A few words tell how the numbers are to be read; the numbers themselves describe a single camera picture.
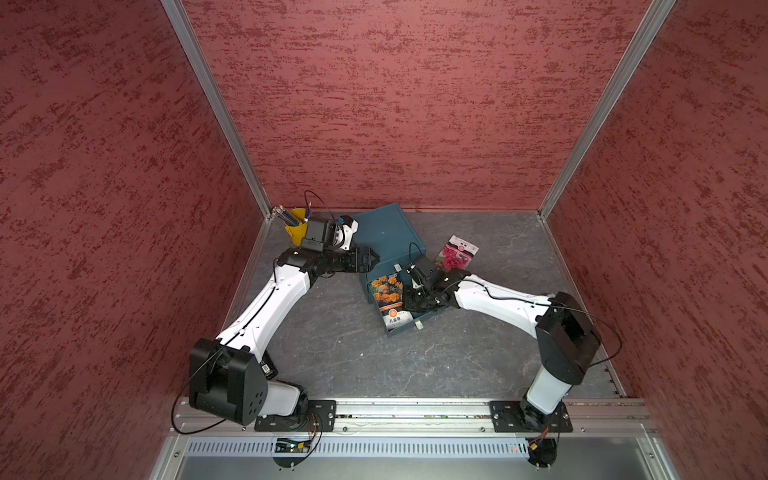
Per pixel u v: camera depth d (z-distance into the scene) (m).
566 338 0.46
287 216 1.00
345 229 0.73
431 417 0.76
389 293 0.88
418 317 0.81
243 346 0.42
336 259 0.68
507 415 0.74
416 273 0.69
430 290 0.66
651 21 0.72
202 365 0.39
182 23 0.72
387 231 0.86
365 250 0.73
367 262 0.72
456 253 1.07
